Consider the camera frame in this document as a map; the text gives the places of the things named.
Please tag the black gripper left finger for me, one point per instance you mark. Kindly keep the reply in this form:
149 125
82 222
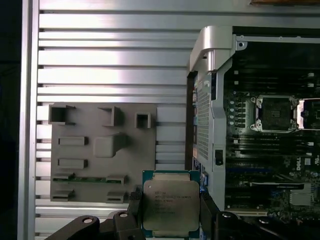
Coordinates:
120 227

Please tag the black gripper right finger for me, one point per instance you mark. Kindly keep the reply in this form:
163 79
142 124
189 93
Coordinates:
250 230

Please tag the silver-topped CPU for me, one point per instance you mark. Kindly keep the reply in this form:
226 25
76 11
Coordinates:
170 200

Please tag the white expansion slot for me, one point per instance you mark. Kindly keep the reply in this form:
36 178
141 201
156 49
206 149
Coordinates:
246 214

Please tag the black RAM slot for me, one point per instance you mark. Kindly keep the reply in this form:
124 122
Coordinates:
270 74
270 84
270 144
270 152

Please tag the CPU socket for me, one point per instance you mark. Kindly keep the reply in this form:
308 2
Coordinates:
275 112

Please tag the green RAM stick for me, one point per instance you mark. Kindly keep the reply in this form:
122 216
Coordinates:
87 179

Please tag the silver finned heatsink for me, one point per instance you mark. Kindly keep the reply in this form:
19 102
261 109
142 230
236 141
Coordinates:
301 202

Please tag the green motherboard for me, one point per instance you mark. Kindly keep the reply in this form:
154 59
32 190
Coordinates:
282 165

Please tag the grey plastic parts rack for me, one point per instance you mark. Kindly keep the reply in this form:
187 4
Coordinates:
75 155

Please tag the open PC case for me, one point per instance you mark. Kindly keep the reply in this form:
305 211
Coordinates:
217 120

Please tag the metal socket cover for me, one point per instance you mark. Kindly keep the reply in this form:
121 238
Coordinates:
298 117

